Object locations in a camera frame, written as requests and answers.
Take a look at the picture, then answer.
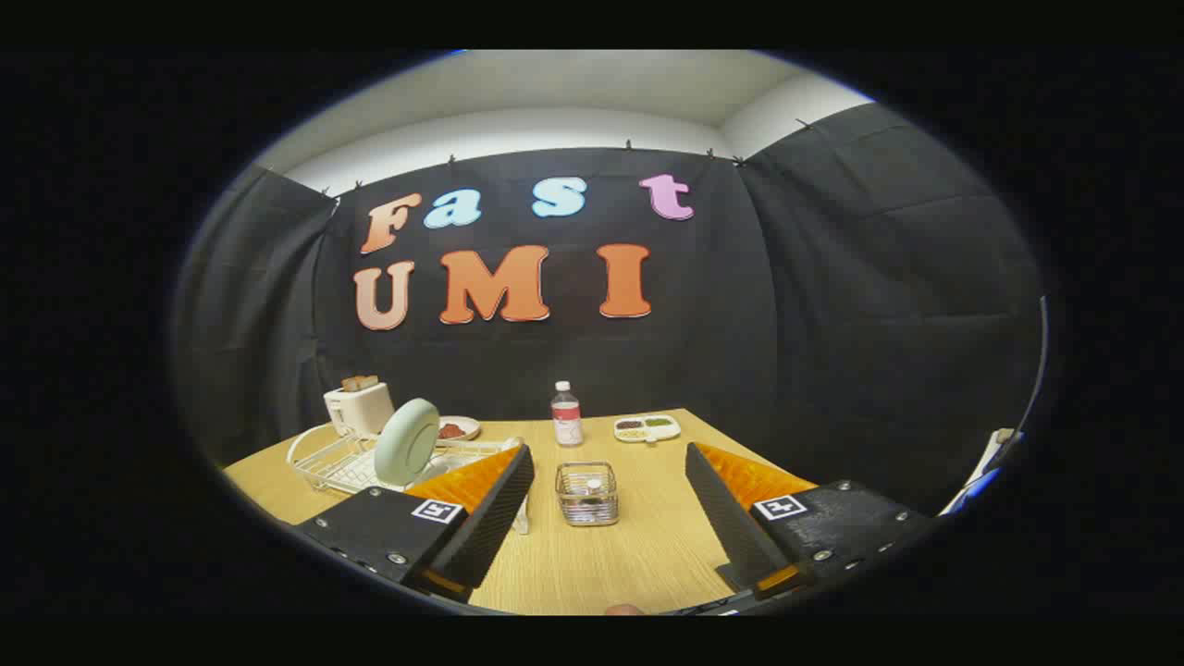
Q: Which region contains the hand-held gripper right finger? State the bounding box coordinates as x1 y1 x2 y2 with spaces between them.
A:
684 441 935 598

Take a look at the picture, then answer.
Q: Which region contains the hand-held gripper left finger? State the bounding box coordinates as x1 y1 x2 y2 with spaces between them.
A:
294 444 537 607

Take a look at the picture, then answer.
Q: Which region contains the metal wire basket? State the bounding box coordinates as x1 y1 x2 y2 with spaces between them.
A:
555 461 620 527

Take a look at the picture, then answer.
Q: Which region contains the light green plate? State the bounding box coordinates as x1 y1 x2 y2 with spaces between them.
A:
373 398 441 487

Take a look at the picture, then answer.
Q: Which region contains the white wire dish rack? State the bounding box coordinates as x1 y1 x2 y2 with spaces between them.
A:
287 421 533 536

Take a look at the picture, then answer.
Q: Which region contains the white divided food tray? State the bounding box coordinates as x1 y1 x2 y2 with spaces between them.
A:
613 413 682 444

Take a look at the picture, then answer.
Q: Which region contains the clear bottle with red label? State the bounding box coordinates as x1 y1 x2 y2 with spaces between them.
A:
550 380 585 449

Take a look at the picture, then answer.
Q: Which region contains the white toaster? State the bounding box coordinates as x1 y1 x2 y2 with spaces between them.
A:
323 381 396 438

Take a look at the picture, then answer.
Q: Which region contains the black backdrop cloth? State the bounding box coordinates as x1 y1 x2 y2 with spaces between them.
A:
171 102 1051 519

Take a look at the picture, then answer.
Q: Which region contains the white and blue object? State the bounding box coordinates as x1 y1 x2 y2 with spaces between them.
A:
939 427 1026 516

